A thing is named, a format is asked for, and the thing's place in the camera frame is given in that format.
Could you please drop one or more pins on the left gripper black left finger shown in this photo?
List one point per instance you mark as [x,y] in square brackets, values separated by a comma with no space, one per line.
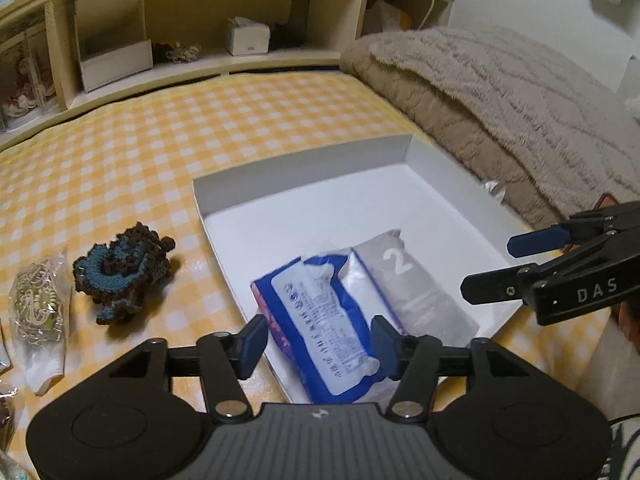
[226,360]

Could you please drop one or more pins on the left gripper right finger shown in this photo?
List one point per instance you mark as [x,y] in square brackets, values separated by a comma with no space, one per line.
[413,362]

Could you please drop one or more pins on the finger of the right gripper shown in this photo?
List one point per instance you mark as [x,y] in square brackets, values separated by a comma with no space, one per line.
[537,242]
[494,286]

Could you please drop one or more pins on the grey numbered pouch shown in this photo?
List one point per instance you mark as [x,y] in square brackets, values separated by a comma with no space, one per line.
[420,304]

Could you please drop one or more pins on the blue white tissue pack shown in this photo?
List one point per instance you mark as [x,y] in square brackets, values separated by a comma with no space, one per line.
[319,312]

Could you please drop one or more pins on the blue brown crochet piece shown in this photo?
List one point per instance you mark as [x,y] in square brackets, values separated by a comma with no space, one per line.
[116,276]

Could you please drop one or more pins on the beige fluffy blanket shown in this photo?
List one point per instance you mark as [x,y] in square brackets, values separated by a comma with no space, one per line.
[509,109]

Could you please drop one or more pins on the white shallow box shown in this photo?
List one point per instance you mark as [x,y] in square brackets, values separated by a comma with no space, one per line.
[261,215]

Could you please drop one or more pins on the clear bag beige item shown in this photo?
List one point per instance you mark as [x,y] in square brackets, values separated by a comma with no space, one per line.
[39,318]

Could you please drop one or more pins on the yellow checkered bed sheet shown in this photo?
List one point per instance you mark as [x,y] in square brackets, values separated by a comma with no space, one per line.
[80,183]

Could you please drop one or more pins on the white tissue box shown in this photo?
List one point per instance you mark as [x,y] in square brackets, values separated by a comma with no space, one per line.
[247,37]

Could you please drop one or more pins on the doll in clear case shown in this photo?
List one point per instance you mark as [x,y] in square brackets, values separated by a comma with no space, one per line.
[27,87]

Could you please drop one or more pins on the wooden headboard shelf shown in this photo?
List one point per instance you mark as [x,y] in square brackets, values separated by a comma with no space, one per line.
[188,40]

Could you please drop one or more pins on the open white cardboard box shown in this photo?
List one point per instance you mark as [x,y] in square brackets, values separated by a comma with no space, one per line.
[111,41]

